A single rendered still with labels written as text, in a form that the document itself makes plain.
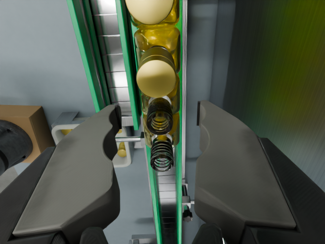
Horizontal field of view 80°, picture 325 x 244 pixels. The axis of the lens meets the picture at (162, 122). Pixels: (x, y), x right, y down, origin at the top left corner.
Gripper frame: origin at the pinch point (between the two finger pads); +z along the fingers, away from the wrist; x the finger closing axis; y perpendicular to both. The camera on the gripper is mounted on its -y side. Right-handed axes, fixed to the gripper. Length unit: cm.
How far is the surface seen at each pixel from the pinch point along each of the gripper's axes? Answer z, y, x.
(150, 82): 4.8, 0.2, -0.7
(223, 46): 37.1, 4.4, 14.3
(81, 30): 25.1, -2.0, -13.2
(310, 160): 0.5, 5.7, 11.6
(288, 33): 7.9, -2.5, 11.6
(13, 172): 120, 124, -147
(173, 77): 4.8, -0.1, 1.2
